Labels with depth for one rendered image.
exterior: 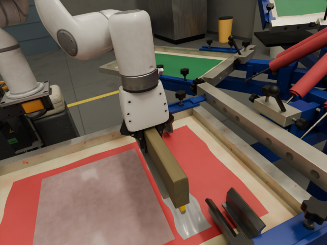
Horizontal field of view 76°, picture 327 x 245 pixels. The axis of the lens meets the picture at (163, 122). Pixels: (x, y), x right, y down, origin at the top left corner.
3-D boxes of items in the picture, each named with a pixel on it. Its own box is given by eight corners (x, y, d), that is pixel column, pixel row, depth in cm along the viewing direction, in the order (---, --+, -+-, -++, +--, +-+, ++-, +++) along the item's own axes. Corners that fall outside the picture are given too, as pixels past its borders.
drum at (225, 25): (234, 41, 542) (236, 16, 510) (223, 43, 531) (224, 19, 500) (225, 39, 569) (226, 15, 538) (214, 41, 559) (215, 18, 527)
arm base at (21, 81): (11, 87, 84) (-11, 48, 76) (44, 79, 88) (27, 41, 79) (4, 102, 72) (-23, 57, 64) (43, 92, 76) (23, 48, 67)
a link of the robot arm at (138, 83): (155, 60, 46) (157, 72, 47) (116, 68, 44) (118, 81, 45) (169, 69, 40) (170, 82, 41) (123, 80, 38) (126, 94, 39)
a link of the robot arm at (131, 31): (68, 15, 39) (105, 8, 45) (86, 70, 45) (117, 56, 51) (129, 12, 31) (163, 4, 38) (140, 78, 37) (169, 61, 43)
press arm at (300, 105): (271, 135, 64) (274, 122, 61) (257, 126, 69) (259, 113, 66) (313, 119, 68) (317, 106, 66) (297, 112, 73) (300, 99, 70)
